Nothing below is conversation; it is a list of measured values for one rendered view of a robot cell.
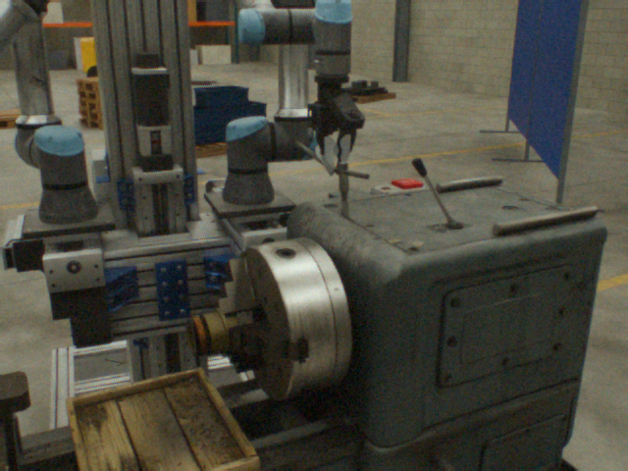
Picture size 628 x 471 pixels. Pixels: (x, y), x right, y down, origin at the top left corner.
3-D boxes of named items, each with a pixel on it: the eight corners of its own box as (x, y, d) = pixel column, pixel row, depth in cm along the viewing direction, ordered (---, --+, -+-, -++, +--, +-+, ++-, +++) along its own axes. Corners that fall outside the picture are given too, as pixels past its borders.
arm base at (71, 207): (39, 210, 173) (34, 175, 170) (97, 205, 178) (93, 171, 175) (37, 227, 160) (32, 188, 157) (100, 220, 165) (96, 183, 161)
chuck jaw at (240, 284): (266, 307, 132) (253, 253, 134) (274, 302, 127) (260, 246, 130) (216, 318, 127) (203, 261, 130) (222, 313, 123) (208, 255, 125)
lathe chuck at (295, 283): (267, 331, 151) (275, 213, 136) (327, 422, 127) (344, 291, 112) (232, 339, 147) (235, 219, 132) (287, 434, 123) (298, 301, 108)
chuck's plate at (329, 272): (281, 328, 153) (289, 211, 138) (342, 417, 128) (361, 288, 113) (267, 331, 151) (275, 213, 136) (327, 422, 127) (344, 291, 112)
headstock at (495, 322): (463, 301, 188) (475, 173, 175) (596, 379, 148) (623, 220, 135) (281, 344, 163) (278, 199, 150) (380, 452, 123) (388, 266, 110)
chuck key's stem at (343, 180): (351, 215, 138) (349, 162, 135) (342, 216, 137) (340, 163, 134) (346, 213, 140) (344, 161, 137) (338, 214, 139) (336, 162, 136)
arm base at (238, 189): (217, 193, 189) (216, 161, 186) (266, 189, 194) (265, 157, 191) (229, 207, 176) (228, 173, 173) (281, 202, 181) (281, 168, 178)
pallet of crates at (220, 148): (245, 138, 909) (243, 82, 883) (277, 147, 848) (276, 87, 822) (168, 148, 841) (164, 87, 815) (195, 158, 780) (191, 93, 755)
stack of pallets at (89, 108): (149, 116, 1106) (145, 74, 1083) (173, 123, 1044) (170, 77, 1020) (78, 124, 1030) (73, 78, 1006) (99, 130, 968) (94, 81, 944)
